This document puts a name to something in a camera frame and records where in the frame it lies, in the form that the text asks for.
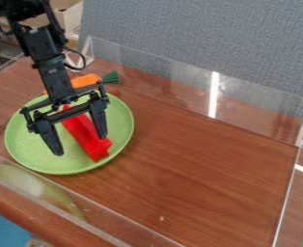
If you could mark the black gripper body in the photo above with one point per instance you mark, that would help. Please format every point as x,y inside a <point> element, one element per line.
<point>54,111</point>

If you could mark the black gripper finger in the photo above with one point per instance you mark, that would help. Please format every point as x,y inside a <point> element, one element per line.
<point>97,113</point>
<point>48,132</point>

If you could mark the green round plate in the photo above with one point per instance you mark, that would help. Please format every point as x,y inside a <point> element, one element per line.
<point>30,152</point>

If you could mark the red rectangular block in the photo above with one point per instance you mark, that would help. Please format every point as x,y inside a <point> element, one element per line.
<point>81,129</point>

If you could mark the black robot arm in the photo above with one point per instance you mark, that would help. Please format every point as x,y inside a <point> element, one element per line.
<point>41,40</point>

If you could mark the orange toy carrot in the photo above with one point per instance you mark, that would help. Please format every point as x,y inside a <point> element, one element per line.
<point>86,79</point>

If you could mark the wooden shelf unit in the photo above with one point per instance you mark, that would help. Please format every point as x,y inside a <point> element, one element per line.
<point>12,41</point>

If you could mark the cardboard box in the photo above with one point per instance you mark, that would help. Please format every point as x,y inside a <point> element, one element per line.
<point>68,11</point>

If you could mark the clear acrylic enclosure wall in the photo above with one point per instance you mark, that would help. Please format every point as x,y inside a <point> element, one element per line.
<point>209,176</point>

